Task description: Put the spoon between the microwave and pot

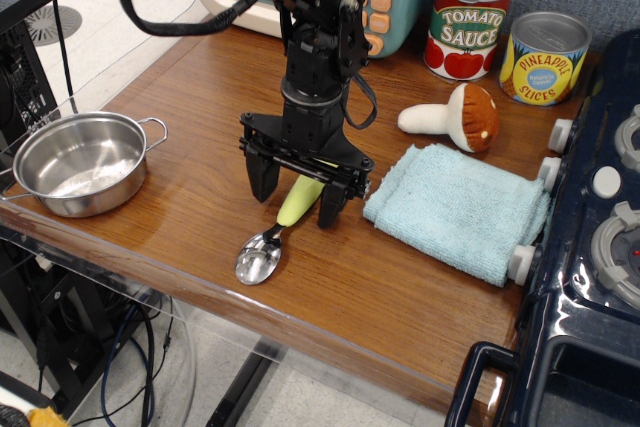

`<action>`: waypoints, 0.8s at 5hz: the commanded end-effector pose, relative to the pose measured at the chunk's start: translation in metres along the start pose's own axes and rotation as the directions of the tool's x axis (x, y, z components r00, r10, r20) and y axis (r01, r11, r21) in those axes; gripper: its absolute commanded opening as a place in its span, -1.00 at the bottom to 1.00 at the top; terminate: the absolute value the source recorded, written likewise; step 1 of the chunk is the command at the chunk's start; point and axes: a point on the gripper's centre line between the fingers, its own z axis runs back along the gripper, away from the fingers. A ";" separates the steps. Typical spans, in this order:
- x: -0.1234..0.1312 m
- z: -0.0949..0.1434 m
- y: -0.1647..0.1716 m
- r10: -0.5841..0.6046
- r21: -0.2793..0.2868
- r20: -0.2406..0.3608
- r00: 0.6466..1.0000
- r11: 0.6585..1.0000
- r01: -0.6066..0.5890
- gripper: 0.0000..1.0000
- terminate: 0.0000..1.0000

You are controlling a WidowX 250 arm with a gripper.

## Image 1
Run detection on tomato sauce can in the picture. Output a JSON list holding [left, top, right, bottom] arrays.
[[424, 0, 511, 81]]

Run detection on light blue folded cloth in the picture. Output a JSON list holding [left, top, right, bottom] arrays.
[[363, 144, 550, 287]]

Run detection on green handled metal spoon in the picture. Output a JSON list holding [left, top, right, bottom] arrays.
[[235, 174, 323, 286]]

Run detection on pineapple slices can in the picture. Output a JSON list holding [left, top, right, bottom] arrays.
[[499, 11, 592, 107]]

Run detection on black table leg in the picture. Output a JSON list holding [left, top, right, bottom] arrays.
[[205, 339, 286, 427]]

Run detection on plush mushroom toy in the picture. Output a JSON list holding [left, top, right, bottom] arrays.
[[397, 83, 500, 153]]

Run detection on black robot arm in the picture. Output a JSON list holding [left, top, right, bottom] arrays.
[[120, 0, 375, 228]]

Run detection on black metal frame rack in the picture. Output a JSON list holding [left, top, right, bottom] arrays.
[[1, 0, 56, 147]]

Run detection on yellow sponge object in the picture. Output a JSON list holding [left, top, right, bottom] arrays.
[[26, 407, 70, 427]]

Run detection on black and blue floor cables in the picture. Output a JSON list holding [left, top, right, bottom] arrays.
[[34, 291, 176, 427]]

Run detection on dark blue toy stove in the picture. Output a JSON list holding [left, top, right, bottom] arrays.
[[446, 30, 639, 426]]

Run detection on stainless steel pot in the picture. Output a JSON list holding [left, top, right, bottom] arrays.
[[2, 112, 169, 218]]

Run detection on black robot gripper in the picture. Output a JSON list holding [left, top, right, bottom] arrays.
[[240, 81, 375, 228]]

